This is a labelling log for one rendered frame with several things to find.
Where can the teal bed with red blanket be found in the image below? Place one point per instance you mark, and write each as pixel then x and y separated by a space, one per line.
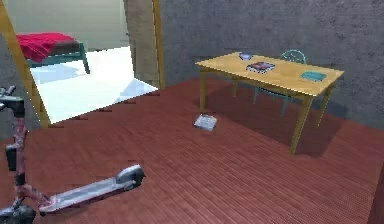
pixel 43 46

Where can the small blue bowl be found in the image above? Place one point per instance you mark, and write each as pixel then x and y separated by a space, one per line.
pixel 245 56

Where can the grey and pink scooter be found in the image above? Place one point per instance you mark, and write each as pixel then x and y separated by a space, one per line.
pixel 83 191

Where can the yellow wooden table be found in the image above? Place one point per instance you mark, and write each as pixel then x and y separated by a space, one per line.
pixel 286 75

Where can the brown open room door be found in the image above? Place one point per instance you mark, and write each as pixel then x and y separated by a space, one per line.
pixel 143 40

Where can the teal chair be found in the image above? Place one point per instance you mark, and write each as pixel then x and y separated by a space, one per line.
pixel 294 55

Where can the dark red book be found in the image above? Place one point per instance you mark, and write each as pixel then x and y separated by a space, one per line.
pixel 260 66

